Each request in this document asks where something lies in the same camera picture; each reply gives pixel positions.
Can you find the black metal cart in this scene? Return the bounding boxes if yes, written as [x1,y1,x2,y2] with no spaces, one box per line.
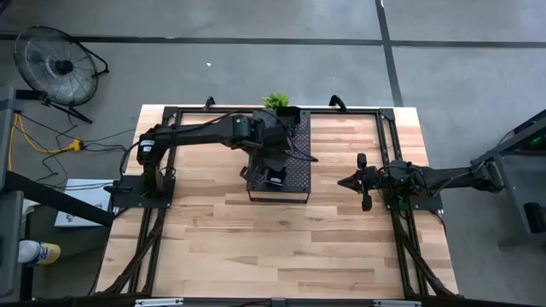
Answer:
[469,108,546,249]

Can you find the black cylinder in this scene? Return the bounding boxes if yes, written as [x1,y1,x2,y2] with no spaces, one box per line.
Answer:
[523,201,546,234]

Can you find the green plant in white pot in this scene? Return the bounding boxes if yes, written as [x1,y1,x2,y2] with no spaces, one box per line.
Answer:
[262,91,291,111]

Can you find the black aluminium table frame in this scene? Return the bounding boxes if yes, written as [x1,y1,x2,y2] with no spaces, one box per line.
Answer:
[96,104,461,299]

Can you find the black perforated metal rack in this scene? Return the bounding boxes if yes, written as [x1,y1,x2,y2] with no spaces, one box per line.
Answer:
[245,108,312,205]

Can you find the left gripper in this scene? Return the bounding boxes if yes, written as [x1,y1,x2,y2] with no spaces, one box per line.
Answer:
[239,109,295,182]

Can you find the black floor cable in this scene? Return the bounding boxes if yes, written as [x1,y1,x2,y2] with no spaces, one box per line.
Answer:
[19,111,137,188]

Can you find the white cardboard box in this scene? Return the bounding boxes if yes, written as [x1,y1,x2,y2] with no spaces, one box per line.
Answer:
[54,178,114,229]

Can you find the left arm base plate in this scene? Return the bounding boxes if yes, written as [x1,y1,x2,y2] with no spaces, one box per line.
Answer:
[111,175,176,210]

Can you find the silver table bracket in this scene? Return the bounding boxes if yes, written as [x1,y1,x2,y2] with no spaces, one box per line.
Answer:
[373,299,423,307]
[135,298,184,307]

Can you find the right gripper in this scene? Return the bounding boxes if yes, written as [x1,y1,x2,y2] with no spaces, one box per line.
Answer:
[337,152,387,212]

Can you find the black floor fan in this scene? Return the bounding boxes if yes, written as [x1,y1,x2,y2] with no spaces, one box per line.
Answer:
[12,25,110,125]

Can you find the yellow extension cord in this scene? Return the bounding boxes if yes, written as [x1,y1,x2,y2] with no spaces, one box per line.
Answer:
[7,113,84,171]

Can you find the white and yellow bottle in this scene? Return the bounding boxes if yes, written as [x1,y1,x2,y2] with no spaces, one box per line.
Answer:
[17,239,61,266]

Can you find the black stand beam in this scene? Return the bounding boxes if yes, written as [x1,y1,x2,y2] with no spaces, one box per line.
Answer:
[0,170,116,227]

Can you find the grey cabinet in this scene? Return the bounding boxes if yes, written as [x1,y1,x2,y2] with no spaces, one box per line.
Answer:
[0,189,25,299]

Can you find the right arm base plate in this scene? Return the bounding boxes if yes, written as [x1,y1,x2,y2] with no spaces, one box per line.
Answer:
[381,177,452,211]

